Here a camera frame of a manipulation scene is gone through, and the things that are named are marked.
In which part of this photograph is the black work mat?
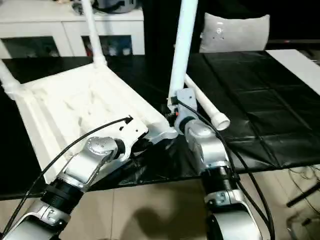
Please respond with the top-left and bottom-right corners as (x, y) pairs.
(0, 51), (320, 201)

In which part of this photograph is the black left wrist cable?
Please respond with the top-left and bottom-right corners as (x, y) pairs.
(0, 114), (135, 240)

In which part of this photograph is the grey helmet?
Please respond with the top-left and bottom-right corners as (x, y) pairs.
(96, 0), (137, 13)

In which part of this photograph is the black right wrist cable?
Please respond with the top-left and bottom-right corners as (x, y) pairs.
(172, 96), (276, 240)

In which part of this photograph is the white plastic table leg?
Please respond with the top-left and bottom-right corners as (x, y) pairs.
(166, 0), (200, 111)
(184, 74), (231, 131)
(81, 0), (108, 70)
(0, 38), (23, 101)

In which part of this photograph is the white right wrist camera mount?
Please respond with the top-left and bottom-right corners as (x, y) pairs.
(173, 87), (200, 131)

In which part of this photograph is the black rod with red dot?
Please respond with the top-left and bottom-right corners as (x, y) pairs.
(268, 38), (320, 45)

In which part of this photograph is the black stand leg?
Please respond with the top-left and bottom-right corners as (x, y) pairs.
(286, 184), (320, 208)

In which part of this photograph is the white flat panel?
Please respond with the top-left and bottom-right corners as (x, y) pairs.
(266, 49), (320, 96)

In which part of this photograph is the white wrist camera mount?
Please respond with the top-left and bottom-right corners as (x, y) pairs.
(113, 116), (149, 161)
(173, 87), (200, 131)

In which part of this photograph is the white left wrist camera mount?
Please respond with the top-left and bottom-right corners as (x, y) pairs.
(113, 116), (149, 161)

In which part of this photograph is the white plastic table top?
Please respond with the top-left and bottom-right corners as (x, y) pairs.
(6, 62), (180, 185)

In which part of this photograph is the white sideboard with glass doors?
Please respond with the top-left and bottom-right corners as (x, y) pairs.
(0, 0), (146, 59)

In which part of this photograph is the black speaker with gold label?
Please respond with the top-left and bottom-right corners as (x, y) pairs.
(143, 0), (208, 55)

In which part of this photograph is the grey cushion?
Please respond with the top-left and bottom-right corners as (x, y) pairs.
(199, 12), (271, 53)

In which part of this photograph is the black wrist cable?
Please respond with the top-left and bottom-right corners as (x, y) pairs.
(0, 114), (135, 240)
(172, 96), (276, 240)

